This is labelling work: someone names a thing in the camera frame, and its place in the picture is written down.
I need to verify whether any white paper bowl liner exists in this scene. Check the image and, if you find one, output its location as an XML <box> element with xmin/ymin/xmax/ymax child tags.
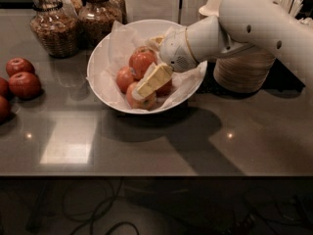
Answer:
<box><xmin>86</xmin><ymin>16</ymin><xmax>207</xmax><ymax>112</ymax></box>

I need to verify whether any right glass granola jar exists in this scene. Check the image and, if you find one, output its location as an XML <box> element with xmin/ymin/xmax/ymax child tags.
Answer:
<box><xmin>78</xmin><ymin>0</ymin><xmax>122</xmax><ymax>46</ymax></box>

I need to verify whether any stack of paper bowls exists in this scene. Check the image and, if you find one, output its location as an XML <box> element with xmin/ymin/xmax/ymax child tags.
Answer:
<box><xmin>199</xmin><ymin>0</ymin><xmax>222</xmax><ymax>17</ymax></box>
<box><xmin>213</xmin><ymin>50</ymin><xmax>276</xmax><ymax>94</ymax></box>

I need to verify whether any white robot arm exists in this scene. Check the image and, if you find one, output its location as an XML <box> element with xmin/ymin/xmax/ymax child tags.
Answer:
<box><xmin>132</xmin><ymin>0</ymin><xmax>313</xmax><ymax>100</ymax></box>

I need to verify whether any left glass granola jar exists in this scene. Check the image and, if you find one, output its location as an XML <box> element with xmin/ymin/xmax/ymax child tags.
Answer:
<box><xmin>29</xmin><ymin>0</ymin><xmax>79</xmax><ymax>58</ymax></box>

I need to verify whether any dark red apple middle table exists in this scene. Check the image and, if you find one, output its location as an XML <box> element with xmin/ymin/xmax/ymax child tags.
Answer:
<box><xmin>9</xmin><ymin>71</ymin><xmax>42</xmax><ymax>100</ymax></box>

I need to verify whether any front stack of paper bowls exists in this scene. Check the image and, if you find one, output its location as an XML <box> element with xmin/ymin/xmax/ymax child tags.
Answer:
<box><xmin>213</xmin><ymin>50</ymin><xmax>276</xmax><ymax>94</ymax></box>

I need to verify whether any dark red apple table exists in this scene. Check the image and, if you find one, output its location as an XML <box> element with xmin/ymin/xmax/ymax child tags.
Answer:
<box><xmin>9</xmin><ymin>71</ymin><xmax>42</xmax><ymax>100</ymax></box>
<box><xmin>6</xmin><ymin>58</ymin><xmax>35</xmax><ymax>76</ymax></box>

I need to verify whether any white napkin holder panel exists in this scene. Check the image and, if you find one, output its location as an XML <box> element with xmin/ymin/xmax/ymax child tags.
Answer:
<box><xmin>125</xmin><ymin>0</ymin><xmax>207</xmax><ymax>25</ymax></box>

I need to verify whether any glass granola jar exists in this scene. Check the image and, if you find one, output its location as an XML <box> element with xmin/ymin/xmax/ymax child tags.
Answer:
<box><xmin>29</xmin><ymin>0</ymin><xmax>79</xmax><ymax>58</ymax></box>
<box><xmin>78</xmin><ymin>0</ymin><xmax>122</xmax><ymax>46</ymax></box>

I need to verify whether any top red apple in bowl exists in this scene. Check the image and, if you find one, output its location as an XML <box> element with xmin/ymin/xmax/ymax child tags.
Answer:
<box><xmin>129</xmin><ymin>52</ymin><xmax>157</xmax><ymax>80</ymax></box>

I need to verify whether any dark red apple upper table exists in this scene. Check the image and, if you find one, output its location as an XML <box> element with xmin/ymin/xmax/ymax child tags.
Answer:
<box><xmin>6</xmin><ymin>58</ymin><xmax>35</xmax><ymax>76</ymax></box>

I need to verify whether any left red apple in bowl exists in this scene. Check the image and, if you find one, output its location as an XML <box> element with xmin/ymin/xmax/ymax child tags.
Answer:
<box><xmin>115</xmin><ymin>66</ymin><xmax>135</xmax><ymax>93</ymax></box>

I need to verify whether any red apple in bowl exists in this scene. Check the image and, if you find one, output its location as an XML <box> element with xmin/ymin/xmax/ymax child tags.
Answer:
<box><xmin>129</xmin><ymin>52</ymin><xmax>157</xmax><ymax>80</ymax></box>
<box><xmin>156</xmin><ymin>80</ymin><xmax>172</xmax><ymax>96</ymax></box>
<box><xmin>115</xmin><ymin>66</ymin><xmax>135</xmax><ymax>93</ymax></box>

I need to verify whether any back apple in bowl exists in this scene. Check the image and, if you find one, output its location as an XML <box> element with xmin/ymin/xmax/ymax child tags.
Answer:
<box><xmin>133</xmin><ymin>46</ymin><xmax>156</xmax><ymax>54</ymax></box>

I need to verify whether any bundle of white utensils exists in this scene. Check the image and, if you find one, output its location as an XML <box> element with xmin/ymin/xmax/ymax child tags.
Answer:
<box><xmin>274</xmin><ymin>0</ymin><xmax>313</xmax><ymax>27</ymax></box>

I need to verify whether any black cable on floor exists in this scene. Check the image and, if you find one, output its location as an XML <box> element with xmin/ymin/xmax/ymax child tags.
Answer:
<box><xmin>60</xmin><ymin>177</ymin><xmax>141</xmax><ymax>235</ymax></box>

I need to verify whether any dark red apple lower left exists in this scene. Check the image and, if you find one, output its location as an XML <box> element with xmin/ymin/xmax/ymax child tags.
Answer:
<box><xmin>0</xmin><ymin>96</ymin><xmax>11</xmax><ymax>122</ymax></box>

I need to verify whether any dark red apple left edge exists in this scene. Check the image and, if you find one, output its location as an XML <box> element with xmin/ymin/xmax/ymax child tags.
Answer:
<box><xmin>0</xmin><ymin>77</ymin><xmax>10</xmax><ymax>98</ymax></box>

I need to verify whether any front yellow-red apple in bowl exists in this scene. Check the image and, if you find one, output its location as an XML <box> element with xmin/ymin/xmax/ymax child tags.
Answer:
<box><xmin>126</xmin><ymin>81</ymin><xmax>157</xmax><ymax>110</ymax></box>

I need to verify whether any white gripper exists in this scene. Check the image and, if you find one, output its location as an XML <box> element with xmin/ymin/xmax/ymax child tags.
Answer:
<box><xmin>132</xmin><ymin>27</ymin><xmax>198</xmax><ymax>100</ymax></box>

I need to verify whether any back stack of paper bowls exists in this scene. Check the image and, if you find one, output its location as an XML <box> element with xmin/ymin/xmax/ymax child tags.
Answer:
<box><xmin>199</xmin><ymin>0</ymin><xmax>222</xmax><ymax>17</ymax></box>

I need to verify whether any right red apple in bowl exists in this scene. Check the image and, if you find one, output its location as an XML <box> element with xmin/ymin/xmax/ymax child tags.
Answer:
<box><xmin>156</xmin><ymin>80</ymin><xmax>172</xmax><ymax>96</ymax></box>

